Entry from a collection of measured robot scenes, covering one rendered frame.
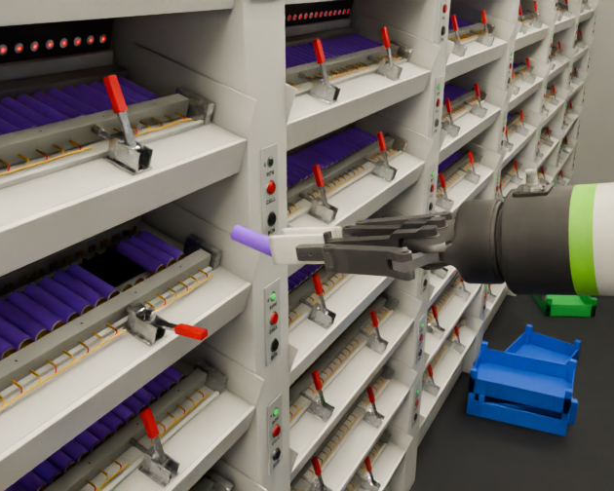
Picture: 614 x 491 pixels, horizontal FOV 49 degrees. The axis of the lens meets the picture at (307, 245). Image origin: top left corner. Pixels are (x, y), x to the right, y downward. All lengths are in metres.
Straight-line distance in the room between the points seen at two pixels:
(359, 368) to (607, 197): 0.92
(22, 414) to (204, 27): 0.47
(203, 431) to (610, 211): 0.59
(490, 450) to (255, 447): 1.23
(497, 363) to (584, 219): 1.86
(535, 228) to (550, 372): 1.84
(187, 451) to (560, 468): 1.43
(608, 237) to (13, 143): 0.50
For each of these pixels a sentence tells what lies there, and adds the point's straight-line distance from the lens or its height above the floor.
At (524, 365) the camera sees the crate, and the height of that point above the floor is 0.10.
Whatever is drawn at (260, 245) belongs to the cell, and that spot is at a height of 1.04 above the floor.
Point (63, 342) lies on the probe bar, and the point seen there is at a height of 0.97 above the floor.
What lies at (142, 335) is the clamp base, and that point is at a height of 0.94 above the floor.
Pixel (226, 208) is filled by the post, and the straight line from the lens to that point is 0.88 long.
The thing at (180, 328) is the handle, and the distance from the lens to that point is 0.73.
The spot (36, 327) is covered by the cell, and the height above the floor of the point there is 0.98.
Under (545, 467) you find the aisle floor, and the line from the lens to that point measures 2.15.
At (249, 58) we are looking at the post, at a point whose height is 1.21.
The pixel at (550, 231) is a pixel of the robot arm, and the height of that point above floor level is 1.12.
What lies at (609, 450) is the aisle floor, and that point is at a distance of 2.28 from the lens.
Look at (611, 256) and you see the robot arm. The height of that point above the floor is 1.11.
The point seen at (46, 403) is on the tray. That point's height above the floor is 0.94.
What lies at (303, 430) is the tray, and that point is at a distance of 1.24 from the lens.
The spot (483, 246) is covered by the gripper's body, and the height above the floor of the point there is 1.09.
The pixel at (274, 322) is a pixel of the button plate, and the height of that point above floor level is 0.85.
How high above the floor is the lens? 1.31
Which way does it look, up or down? 22 degrees down
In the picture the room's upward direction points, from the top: straight up
